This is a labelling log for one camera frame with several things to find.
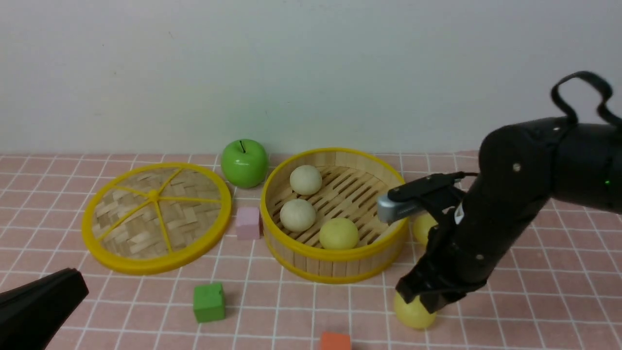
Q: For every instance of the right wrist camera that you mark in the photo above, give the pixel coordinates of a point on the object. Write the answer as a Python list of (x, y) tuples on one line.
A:
[(408, 201)]

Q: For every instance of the green cube block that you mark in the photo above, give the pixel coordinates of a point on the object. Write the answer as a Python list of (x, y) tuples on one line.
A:
[(209, 302)]

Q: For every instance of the white bun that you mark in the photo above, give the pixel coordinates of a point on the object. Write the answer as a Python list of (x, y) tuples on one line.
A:
[(297, 215), (305, 180)]

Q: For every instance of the orange cube block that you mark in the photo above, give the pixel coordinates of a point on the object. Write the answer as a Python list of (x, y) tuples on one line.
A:
[(335, 341)]

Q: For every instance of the pink cube block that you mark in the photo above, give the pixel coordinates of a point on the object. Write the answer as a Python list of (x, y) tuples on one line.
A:
[(248, 224)]

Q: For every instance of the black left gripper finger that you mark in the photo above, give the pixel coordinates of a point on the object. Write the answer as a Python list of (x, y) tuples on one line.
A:
[(30, 315)]

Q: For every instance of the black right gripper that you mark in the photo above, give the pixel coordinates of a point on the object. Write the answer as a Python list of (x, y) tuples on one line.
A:
[(457, 261)]

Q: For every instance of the woven bamboo steamer lid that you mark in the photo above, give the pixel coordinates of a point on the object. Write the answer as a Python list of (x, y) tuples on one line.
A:
[(157, 218)]

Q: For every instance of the yellow bun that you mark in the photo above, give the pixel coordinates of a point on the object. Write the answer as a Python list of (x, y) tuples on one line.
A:
[(421, 226), (413, 315), (339, 234)]

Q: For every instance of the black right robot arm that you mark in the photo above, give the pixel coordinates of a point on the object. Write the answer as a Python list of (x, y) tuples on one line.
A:
[(521, 167)]

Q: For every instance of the bamboo steamer tray yellow rim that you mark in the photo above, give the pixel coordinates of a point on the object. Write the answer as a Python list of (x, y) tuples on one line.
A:
[(352, 183)]

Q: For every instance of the pink checkered tablecloth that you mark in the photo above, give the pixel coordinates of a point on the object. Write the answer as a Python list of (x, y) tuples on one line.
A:
[(559, 288)]

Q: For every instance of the green apple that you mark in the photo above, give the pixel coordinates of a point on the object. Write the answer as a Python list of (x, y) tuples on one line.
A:
[(244, 163)]

